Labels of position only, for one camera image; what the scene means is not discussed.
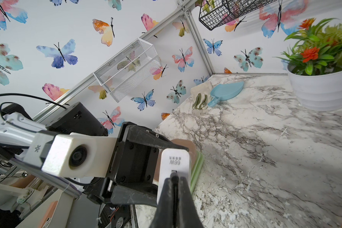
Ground white charger adapter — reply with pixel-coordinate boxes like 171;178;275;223
157;148;191;203

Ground white mesh wall basket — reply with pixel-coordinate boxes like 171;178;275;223
93;38;162;102

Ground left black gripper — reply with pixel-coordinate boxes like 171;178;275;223
99;122;189;207

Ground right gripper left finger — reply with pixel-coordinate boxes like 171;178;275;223
150;178;174;228

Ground black wire wall basket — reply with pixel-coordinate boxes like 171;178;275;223
199;0;275;31

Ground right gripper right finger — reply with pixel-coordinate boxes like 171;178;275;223
178;177;204;228

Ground black usb cable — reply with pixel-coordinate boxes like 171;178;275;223
170;170;180;228

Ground light blue dustpan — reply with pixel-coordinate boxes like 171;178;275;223
208;81;244;107

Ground green electronic scale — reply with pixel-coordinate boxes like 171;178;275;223
190;151;204;193

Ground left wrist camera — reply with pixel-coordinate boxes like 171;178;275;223
22;131;119;179

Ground potted plant white pot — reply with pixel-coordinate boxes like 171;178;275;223
282;18;342;111

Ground beige cloth green stripes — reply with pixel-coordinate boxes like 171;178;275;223
191;82;213;110

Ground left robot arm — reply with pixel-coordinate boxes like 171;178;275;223
0;102;191;207

